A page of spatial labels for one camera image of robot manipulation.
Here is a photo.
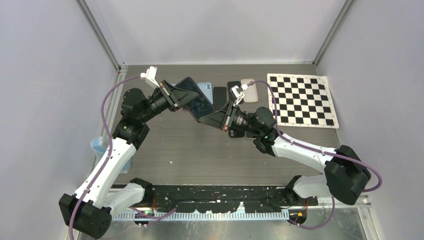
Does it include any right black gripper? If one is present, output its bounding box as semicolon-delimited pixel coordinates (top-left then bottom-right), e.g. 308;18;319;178
199;101;261;137

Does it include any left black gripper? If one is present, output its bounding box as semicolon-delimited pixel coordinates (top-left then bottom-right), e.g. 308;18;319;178
140;80;198;124

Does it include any black phone case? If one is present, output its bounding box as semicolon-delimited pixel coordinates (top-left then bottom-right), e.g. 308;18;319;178
228;129;246;138

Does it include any black smartphone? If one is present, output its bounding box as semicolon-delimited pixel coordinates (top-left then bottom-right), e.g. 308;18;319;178
227;80;243;103

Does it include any black phone bare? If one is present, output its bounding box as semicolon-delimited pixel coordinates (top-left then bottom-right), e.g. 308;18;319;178
175;77;215;122

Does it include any phone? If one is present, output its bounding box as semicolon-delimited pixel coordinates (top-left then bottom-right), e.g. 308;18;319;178
245;131;258;140
212;86;227;110

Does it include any light-blue phone case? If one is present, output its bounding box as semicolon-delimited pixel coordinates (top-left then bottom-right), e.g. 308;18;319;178
197;82;213;104

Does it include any beige phone case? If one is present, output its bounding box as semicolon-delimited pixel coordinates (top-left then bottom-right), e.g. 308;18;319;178
240;78;259;103

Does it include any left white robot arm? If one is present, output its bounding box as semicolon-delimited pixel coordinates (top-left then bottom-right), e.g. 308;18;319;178
59;80;199;240

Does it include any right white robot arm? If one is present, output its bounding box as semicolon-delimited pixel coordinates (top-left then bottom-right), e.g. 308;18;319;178
199;102;371;205

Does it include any checkerboard calibration mat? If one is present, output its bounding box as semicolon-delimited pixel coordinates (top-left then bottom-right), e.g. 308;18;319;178
267;73;339;129

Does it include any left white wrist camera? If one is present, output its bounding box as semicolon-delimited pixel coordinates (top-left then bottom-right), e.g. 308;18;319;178
139;66;160;89

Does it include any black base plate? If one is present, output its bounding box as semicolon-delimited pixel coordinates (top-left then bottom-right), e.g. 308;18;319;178
133;185;318;214

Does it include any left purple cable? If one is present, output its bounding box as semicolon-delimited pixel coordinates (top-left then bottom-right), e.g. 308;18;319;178
67;75;143;240

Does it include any purple cable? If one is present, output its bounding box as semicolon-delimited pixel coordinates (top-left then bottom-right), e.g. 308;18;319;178
245;80;383;231
67;75;143;240

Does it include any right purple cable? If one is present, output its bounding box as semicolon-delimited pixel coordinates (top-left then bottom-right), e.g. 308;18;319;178
245;80;383;231

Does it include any aluminium front rail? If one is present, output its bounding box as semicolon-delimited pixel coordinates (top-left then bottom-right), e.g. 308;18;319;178
71;188;372;222

